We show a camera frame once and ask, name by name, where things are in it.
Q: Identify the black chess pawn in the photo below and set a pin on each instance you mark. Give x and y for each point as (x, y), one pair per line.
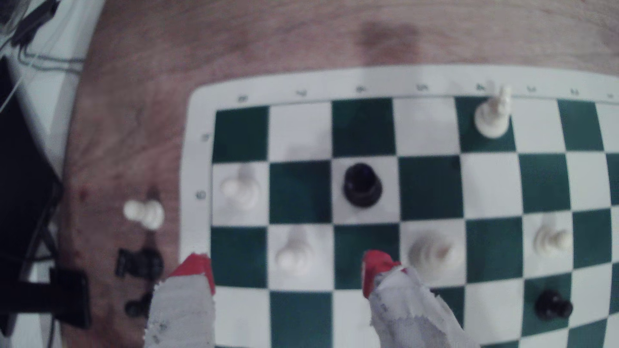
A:
(551, 304)
(138, 307)

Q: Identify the green and white chess board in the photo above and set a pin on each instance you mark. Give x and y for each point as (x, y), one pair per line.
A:
(435, 188)

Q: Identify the white chess pawn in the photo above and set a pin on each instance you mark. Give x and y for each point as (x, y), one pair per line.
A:
(240, 191)
(295, 256)
(144, 212)
(493, 118)
(551, 240)

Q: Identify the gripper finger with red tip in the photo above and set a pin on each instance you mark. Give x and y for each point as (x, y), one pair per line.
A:
(411, 319)
(183, 309)

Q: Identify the black chess piece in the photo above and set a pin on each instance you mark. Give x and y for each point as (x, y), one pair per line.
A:
(361, 185)

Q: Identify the black chess knight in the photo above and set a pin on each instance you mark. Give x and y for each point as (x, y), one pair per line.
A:
(139, 263)

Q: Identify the black flat box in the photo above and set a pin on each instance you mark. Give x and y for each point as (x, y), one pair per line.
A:
(24, 183)

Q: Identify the black clamp stand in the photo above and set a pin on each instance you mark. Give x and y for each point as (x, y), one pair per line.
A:
(53, 297)

